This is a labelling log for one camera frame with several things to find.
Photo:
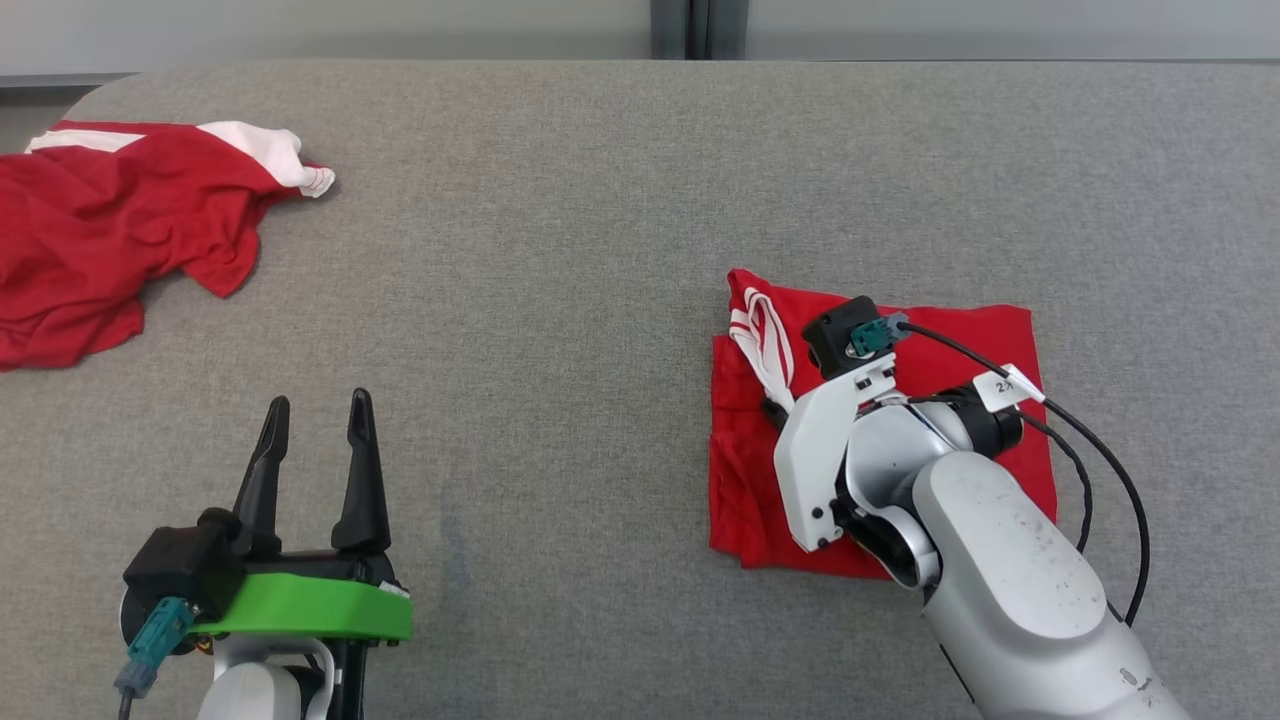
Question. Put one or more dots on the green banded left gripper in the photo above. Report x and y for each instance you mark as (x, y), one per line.
(320, 605)

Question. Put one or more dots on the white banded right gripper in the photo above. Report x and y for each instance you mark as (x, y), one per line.
(815, 460)

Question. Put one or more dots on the red jersey with white sleeves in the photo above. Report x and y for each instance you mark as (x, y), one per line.
(750, 480)

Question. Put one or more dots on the red shorts with white stripes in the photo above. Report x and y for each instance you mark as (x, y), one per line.
(100, 230)

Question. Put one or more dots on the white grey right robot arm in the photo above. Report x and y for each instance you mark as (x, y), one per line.
(1000, 570)

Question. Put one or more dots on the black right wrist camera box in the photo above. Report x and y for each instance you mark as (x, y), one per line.
(835, 335)

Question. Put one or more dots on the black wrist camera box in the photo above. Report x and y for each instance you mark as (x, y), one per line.
(175, 565)
(835, 335)

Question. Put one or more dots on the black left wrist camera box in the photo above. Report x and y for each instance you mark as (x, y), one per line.
(175, 565)

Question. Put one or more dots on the grey partition joint post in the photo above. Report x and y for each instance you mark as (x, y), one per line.
(700, 25)

